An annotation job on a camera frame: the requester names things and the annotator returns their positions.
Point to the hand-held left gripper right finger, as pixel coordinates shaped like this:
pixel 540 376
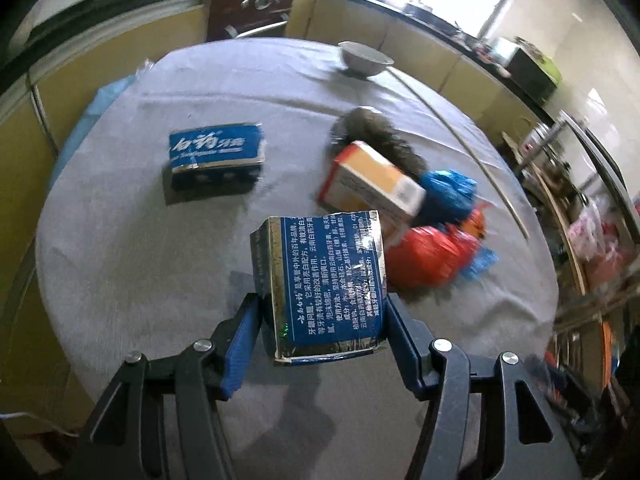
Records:
pixel 402 350

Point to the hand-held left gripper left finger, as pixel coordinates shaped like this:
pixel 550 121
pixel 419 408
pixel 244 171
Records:
pixel 240 345

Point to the blue silver toothpaste box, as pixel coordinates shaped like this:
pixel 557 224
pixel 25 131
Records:
pixel 325 285

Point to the blue plastic bag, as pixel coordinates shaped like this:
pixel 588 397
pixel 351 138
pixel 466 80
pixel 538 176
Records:
pixel 447 195

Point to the dark fuzzy hair clump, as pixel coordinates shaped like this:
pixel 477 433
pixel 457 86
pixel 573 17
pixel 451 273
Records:
pixel 380 130

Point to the red plastic bag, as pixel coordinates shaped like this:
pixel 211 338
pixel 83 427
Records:
pixel 425 255

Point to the small blue plastic wrapper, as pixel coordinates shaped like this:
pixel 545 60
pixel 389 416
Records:
pixel 480 264

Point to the orange plastic bag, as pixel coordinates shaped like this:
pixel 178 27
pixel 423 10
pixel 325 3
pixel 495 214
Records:
pixel 475 222

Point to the white orange cardboard box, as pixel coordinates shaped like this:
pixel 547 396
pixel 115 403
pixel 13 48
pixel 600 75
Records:
pixel 370 180

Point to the blue toothpaste box white print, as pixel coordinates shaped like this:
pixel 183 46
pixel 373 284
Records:
pixel 215 152

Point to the long pale wooden stick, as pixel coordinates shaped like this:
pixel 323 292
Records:
pixel 480 161

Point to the pink plastic bag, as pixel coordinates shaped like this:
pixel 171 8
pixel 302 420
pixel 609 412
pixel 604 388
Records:
pixel 595 240

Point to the metal shelf rack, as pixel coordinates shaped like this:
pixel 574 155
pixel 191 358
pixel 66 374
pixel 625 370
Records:
pixel 590 145

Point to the light blue plastic sheet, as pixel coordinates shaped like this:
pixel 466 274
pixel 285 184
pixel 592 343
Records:
pixel 100 105

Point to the white ceramic bowl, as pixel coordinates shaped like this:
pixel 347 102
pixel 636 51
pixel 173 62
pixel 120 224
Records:
pixel 365 57

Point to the black box with green top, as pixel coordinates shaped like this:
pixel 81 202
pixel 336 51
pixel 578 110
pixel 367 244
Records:
pixel 530 77

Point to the yellow kitchen cabinets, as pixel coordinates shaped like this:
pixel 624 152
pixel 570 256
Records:
pixel 55 90

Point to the dark red oven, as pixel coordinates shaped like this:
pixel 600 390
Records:
pixel 250 15

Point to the black kitchen countertop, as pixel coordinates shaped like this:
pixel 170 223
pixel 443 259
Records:
pixel 30 55

